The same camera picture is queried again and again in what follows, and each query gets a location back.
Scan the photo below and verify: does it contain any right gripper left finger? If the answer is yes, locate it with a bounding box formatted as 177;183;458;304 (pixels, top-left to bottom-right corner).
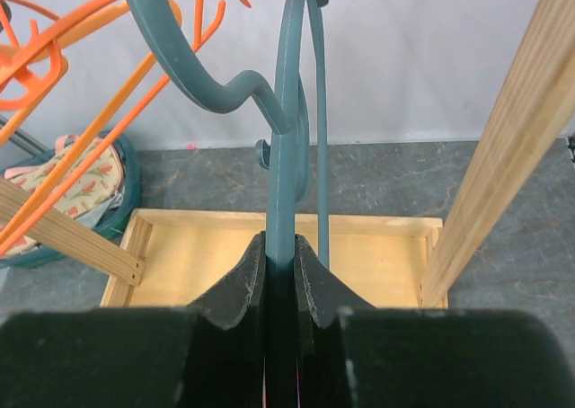
1;234;265;407

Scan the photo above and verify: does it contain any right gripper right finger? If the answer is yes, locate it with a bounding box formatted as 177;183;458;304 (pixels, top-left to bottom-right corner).
294;236;574;407

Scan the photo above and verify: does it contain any blue-grey plastic hanger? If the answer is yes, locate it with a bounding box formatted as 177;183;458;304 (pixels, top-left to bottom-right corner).
127;0;329;407

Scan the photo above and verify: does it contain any orange floral garment hanger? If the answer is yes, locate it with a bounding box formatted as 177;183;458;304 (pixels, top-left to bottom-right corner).
0;0;252;256

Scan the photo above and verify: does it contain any wooden clothes rack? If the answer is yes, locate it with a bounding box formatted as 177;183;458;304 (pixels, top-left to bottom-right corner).
1;0;574;308

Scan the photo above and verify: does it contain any tulip pattern fabric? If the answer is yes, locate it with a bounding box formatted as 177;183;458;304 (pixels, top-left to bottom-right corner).
4;135;123;228

